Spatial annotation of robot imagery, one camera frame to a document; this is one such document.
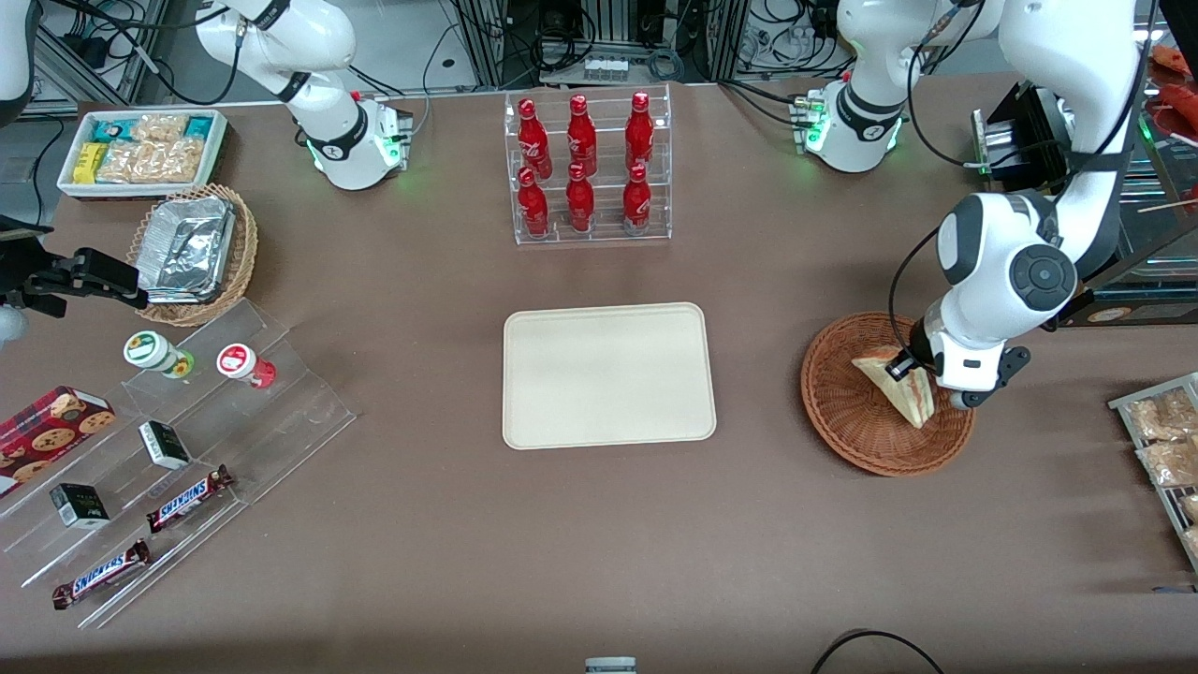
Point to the grey power strip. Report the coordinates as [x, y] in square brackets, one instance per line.
[606, 67]

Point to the yellow snack pack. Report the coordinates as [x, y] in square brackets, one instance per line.
[89, 164]

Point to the green lid cup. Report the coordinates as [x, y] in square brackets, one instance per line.
[148, 349]

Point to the brown round wicker basket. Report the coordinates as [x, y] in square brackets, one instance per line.
[842, 421]

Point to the clear acrylic bottle rack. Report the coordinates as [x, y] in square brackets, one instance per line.
[608, 236]

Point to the clear cracker bag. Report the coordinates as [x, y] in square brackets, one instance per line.
[159, 127]
[150, 162]

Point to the red cola bottle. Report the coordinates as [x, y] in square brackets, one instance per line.
[533, 211]
[533, 140]
[581, 139]
[580, 206]
[636, 206]
[639, 136]

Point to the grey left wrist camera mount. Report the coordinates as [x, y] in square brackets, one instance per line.
[1006, 370]

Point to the aluminium frame rack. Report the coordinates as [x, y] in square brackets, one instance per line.
[496, 37]

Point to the light wicker basket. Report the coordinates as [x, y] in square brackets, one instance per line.
[245, 253]

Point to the red lid cup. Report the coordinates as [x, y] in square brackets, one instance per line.
[239, 361]

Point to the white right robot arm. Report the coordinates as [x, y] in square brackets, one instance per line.
[332, 140]

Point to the black hot display case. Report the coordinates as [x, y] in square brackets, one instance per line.
[1029, 122]

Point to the aluminium foil tray stack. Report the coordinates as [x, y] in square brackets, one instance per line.
[187, 248]

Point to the cream plastic tray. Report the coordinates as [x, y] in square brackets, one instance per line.
[562, 402]

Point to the triangular sandwich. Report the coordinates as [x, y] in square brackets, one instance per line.
[913, 402]

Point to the small black box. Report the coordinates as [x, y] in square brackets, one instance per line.
[80, 505]
[165, 445]

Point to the snickers bar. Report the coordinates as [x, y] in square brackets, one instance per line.
[101, 574]
[187, 499]

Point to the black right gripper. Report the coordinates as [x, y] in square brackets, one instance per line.
[54, 278]

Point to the teal snack pack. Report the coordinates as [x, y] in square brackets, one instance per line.
[198, 126]
[112, 129]

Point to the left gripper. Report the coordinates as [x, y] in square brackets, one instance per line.
[918, 350]

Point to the clear acrylic step display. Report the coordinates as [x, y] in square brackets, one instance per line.
[281, 421]

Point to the red cookie box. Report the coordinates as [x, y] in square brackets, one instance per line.
[51, 431]

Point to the clear nut snack bag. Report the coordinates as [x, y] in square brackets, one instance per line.
[1175, 463]
[1165, 417]

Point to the small grey device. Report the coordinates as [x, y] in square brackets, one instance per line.
[610, 666]

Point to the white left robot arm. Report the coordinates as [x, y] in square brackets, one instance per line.
[1058, 56]

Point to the white rectangular snack bin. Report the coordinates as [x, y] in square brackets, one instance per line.
[140, 191]

